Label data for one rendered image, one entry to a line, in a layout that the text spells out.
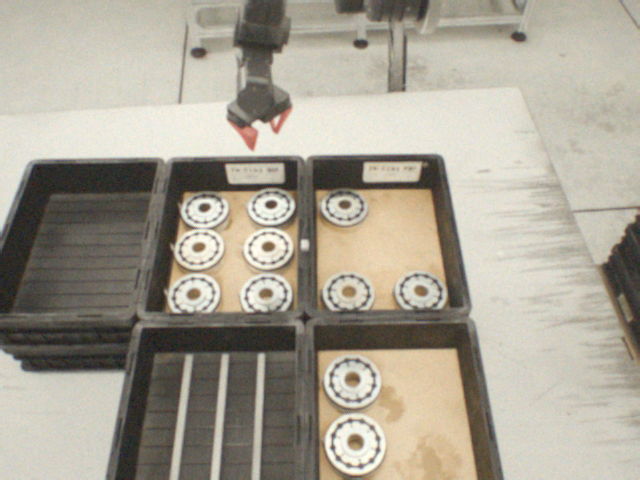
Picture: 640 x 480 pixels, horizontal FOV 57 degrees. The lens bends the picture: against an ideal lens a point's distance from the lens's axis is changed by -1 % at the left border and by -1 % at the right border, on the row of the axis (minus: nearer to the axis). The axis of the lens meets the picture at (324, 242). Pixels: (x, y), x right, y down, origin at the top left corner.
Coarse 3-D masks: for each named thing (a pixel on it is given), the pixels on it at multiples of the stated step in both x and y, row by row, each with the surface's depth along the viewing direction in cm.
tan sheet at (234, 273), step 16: (224, 192) 135; (240, 192) 135; (256, 192) 135; (288, 192) 135; (240, 208) 132; (240, 224) 130; (224, 240) 127; (240, 240) 127; (240, 256) 125; (176, 272) 122; (224, 272) 122; (240, 272) 122; (288, 272) 122; (224, 288) 120; (240, 288) 120; (224, 304) 118; (240, 304) 118
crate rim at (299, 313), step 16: (176, 160) 127; (192, 160) 127; (208, 160) 127; (224, 160) 127; (240, 160) 127; (256, 160) 128; (272, 160) 128; (288, 160) 128; (304, 160) 127; (304, 176) 125; (160, 192) 122; (304, 192) 122; (160, 208) 119; (304, 208) 119; (160, 224) 117; (304, 224) 117; (304, 256) 113; (144, 272) 110; (304, 272) 110; (144, 288) 108; (304, 288) 108; (144, 304) 106; (304, 304) 106
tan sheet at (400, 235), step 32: (320, 192) 135; (384, 192) 135; (416, 192) 135; (320, 224) 130; (384, 224) 130; (416, 224) 130; (320, 256) 125; (352, 256) 125; (384, 256) 125; (416, 256) 125; (320, 288) 120; (384, 288) 120
